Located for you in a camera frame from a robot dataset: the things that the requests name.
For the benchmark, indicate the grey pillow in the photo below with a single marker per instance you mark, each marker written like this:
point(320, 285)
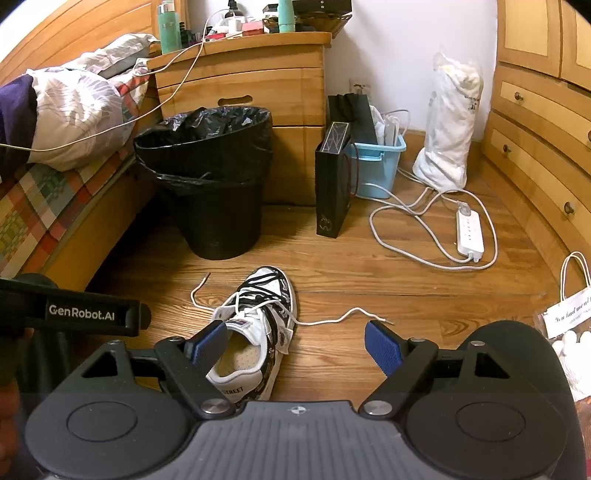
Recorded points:
point(124, 46)

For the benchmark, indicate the dark purple cloth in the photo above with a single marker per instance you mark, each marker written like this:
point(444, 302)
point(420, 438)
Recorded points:
point(16, 115)

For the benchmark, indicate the green bottle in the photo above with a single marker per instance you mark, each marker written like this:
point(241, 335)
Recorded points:
point(170, 32)

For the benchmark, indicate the clear gift bag white label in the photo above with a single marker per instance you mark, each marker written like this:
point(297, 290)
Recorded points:
point(568, 314)

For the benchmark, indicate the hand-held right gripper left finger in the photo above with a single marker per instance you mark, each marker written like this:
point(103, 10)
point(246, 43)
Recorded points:
point(210, 344)

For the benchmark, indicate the white shoelace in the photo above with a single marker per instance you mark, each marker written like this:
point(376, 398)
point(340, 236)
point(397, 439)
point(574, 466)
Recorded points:
point(318, 323)

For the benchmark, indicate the white power strip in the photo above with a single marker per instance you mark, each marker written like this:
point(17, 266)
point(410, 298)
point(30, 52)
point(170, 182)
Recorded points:
point(468, 233)

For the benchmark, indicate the black trash bin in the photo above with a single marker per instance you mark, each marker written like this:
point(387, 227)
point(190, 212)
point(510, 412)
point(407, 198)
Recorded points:
point(226, 221)

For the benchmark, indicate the plaid bed sheet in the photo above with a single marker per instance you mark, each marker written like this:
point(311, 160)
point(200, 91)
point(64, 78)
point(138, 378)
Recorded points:
point(27, 217)

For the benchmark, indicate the white and black sneaker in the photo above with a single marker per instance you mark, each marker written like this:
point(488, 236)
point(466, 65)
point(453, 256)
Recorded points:
point(272, 295)

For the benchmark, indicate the wooden dresser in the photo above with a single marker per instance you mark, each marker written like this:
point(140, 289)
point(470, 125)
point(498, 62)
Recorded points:
point(531, 115)

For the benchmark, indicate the plain black paper bag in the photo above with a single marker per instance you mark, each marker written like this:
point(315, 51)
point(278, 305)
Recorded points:
point(355, 115)

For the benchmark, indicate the wooden nightstand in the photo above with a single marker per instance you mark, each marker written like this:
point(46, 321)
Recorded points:
point(258, 92)

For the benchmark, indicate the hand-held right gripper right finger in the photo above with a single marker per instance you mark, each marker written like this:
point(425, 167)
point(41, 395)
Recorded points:
point(383, 346)

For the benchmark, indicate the black box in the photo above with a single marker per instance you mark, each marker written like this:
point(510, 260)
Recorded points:
point(323, 5)

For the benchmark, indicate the white bear figurine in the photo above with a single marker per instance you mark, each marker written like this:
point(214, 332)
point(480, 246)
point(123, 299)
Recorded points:
point(572, 364)

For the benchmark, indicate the pile of small cosmetics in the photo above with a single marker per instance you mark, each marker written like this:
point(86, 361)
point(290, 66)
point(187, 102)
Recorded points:
point(251, 28)

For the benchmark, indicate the wooden bed frame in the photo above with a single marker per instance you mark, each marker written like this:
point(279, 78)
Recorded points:
point(92, 249)

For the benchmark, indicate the black trash bag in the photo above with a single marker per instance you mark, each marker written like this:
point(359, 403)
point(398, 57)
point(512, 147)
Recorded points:
point(203, 138)

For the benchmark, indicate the light blue plastic bin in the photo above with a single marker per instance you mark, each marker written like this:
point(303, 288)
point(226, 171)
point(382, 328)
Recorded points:
point(374, 170)

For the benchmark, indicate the teal bottle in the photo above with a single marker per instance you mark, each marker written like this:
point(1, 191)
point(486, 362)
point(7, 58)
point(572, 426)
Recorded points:
point(286, 18)

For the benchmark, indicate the white plastic bag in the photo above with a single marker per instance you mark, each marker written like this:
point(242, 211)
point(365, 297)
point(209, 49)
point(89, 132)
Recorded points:
point(448, 129)

